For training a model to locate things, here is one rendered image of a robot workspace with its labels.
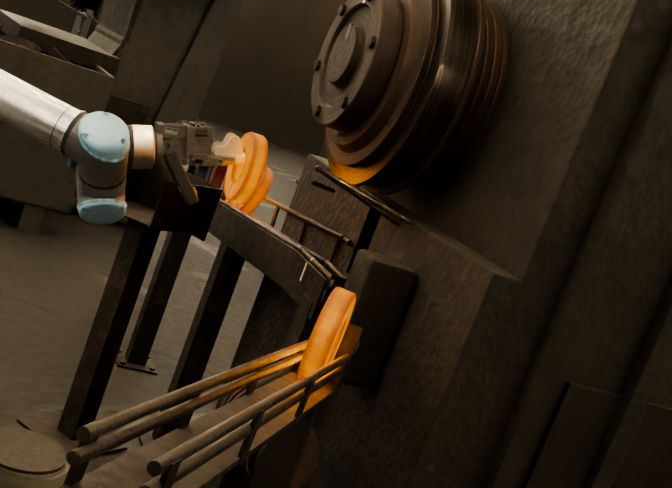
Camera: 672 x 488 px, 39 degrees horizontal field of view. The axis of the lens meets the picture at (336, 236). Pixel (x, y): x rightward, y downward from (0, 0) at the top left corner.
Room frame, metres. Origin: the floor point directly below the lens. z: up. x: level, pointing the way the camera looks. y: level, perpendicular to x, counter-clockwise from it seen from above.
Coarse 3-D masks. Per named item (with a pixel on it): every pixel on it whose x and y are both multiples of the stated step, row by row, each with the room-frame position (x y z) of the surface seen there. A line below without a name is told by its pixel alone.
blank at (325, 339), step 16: (336, 288) 1.37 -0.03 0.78; (336, 304) 1.34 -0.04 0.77; (352, 304) 1.39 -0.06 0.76; (320, 320) 1.31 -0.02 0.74; (336, 320) 1.32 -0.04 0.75; (320, 336) 1.31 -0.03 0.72; (336, 336) 1.33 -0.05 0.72; (304, 352) 1.31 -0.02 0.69; (320, 352) 1.30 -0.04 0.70; (336, 352) 1.44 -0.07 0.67; (304, 368) 1.31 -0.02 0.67
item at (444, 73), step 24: (456, 0) 1.75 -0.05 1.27; (456, 24) 1.72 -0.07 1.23; (456, 48) 1.70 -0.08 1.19; (432, 72) 1.69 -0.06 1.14; (456, 72) 1.70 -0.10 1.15; (432, 96) 1.67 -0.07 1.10; (456, 96) 1.70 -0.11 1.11; (408, 120) 1.71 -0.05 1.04; (432, 120) 1.70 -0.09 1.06; (408, 144) 1.71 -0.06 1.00; (432, 144) 1.72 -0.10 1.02; (336, 168) 1.92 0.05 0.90; (360, 168) 1.82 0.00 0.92; (384, 168) 1.74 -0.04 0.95; (408, 168) 1.76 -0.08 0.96
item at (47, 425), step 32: (128, 192) 2.39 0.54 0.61; (160, 192) 2.38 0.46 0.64; (128, 224) 2.24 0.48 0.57; (160, 224) 2.14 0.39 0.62; (192, 224) 2.23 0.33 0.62; (128, 256) 2.22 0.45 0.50; (128, 288) 2.23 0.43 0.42; (96, 320) 2.24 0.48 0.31; (128, 320) 2.26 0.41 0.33; (96, 352) 2.22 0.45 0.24; (96, 384) 2.23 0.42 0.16; (64, 416) 2.24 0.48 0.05; (64, 448) 2.16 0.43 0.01
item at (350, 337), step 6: (348, 324) 1.46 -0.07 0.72; (348, 330) 1.45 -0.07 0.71; (354, 330) 1.45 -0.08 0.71; (360, 330) 1.45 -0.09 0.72; (348, 336) 1.45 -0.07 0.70; (354, 336) 1.45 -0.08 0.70; (342, 342) 1.45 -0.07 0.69; (348, 342) 1.45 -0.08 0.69; (354, 342) 1.45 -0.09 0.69; (342, 348) 1.45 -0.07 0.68; (348, 348) 1.45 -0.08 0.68; (354, 348) 1.45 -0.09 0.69; (336, 354) 1.45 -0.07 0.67; (342, 354) 1.45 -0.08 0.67; (336, 378) 1.44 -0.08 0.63; (342, 378) 1.44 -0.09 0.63
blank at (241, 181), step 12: (252, 132) 2.01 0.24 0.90; (252, 144) 1.97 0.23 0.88; (264, 144) 1.98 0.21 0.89; (252, 156) 1.94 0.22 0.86; (264, 156) 1.96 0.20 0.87; (228, 168) 2.06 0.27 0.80; (240, 168) 2.04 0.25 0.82; (252, 168) 1.94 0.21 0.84; (264, 168) 1.95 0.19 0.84; (228, 180) 2.03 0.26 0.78; (240, 180) 1.96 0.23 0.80; (252, 180) 1.94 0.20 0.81; (228, 192) 2.00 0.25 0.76; (240, 192) 1.95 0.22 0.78; (252, 192) 1.95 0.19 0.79
